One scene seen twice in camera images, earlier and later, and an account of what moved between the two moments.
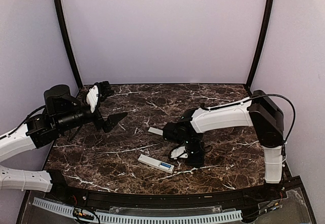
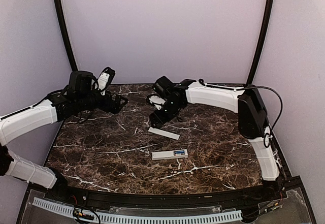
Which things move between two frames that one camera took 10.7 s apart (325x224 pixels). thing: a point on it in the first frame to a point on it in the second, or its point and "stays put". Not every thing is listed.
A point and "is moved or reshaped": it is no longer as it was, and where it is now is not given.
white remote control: (157, 163) to (157, 155)
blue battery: (166, 165) is moved or reshaped
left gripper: (111, 122) to (115, 107)
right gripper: (198, 161) to (159, 119)
